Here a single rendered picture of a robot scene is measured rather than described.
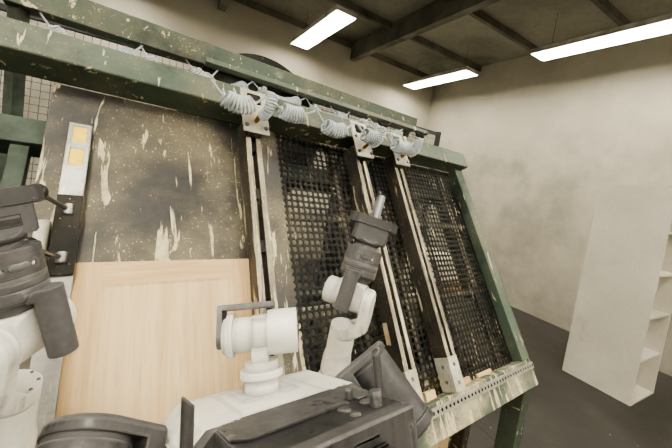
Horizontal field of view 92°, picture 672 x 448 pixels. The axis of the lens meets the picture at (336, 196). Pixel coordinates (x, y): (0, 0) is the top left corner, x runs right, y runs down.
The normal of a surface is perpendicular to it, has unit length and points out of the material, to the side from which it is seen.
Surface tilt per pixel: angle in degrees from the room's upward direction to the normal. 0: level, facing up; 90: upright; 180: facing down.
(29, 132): 58
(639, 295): 90
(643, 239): 90
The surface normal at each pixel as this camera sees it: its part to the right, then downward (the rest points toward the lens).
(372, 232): 0.11, -0.15
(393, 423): 0.58, -0.25
